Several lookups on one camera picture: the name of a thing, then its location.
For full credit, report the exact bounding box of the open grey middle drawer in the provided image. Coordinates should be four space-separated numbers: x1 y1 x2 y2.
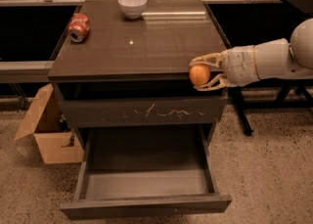
61 124 231 220

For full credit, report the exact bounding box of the open cardboard box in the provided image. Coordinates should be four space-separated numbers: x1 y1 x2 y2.
15 84 84 164

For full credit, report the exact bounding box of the white ceramic bowl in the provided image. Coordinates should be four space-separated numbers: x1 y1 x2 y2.
118 0 148 19

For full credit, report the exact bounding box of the orange fruit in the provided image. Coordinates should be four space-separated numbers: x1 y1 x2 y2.
189 65 210 86

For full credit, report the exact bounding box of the scratched grey top drawer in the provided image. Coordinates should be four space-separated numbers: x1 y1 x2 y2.
59 96 225 128

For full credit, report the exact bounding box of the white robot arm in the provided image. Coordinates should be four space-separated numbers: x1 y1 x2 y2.
189 19 313 91

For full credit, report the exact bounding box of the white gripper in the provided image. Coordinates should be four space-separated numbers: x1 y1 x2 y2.
189 45 259 91

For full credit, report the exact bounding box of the crushed red soda can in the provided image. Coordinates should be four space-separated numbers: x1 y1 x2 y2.
68 13 90 43

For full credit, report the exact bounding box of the dark grey drawer cabinet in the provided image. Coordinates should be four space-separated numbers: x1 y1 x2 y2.
49 0 226 142

